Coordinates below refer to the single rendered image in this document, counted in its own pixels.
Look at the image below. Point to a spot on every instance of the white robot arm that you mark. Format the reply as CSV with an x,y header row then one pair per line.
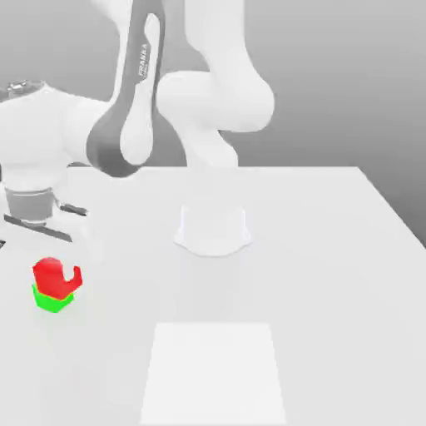
x,y
213,100

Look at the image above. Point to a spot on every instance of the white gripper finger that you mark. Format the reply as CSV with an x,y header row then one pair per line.
x,y
67,268

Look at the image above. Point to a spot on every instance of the small green cube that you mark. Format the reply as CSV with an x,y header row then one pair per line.
x,y
50,303

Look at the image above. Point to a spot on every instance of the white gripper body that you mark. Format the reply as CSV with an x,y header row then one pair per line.
x,y
40,241

